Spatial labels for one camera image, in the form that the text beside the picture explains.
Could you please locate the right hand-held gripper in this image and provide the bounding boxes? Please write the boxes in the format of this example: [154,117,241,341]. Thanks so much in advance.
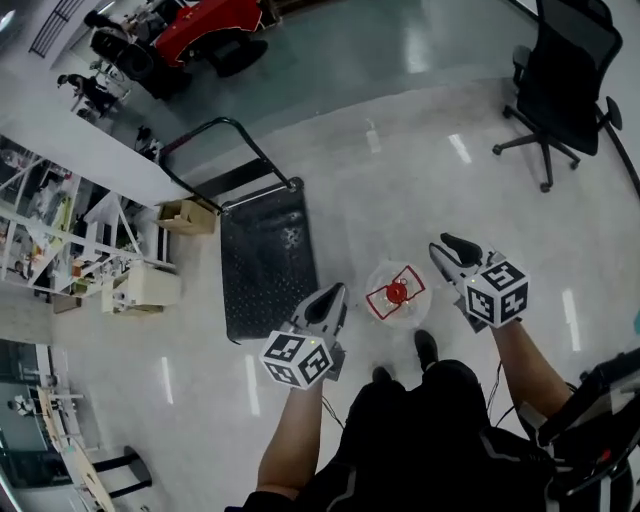
[428,232,531,333]

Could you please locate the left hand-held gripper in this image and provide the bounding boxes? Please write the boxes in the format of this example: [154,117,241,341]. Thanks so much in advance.
[258,282,349,391]

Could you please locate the clear water jug red cap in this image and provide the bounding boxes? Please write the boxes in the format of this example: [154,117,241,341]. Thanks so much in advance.
[364,258,434,329]

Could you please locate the black platform cart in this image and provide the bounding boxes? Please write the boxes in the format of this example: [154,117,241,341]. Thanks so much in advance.
[158,116,322,346]

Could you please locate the person's right forearm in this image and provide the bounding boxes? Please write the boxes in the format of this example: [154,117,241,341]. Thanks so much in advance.
[491,319,576,417]

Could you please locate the person's left forearm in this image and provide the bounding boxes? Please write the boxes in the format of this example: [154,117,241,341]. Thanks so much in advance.
[255,383,327,497]

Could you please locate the person's right black shoe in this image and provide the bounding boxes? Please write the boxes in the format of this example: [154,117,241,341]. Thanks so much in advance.
[413,329,440,372]

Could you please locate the person's black shorts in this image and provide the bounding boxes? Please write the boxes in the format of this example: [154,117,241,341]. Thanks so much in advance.
[243,358,557,512]

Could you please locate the open cardboard box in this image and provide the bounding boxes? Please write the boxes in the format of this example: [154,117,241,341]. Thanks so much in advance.
[155,196,222,237]

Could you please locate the small white cabinet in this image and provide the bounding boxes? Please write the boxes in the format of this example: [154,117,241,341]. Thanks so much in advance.
[101,261,183,316]

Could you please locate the black mesh office chair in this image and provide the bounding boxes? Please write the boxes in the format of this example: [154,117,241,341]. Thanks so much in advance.
[491,0,626,195]

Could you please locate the black slanted pole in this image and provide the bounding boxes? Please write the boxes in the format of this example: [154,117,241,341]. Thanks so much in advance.
[596,96,640,197]

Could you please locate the black equipment stand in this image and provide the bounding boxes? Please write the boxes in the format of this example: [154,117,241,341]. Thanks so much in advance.
[535,346,640,512]

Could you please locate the black round table base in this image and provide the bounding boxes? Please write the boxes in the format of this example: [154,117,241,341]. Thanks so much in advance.
[206,38,270,79]

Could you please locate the white metal shelf rack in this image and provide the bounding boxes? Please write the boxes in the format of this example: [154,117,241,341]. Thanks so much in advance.
[0,133,177,302]

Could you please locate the light wooden table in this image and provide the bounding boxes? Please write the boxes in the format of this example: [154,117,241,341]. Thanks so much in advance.
[35,383,117,512]

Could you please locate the table with red cloth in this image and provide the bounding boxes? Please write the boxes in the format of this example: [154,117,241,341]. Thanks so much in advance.
[153,0,265,67]

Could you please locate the black speaker box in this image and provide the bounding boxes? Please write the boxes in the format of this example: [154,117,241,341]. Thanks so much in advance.
[115,41,155,82]

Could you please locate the thin black cable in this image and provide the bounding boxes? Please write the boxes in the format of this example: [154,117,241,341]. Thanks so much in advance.
[319,394,347,432]
[485,358,517,427]

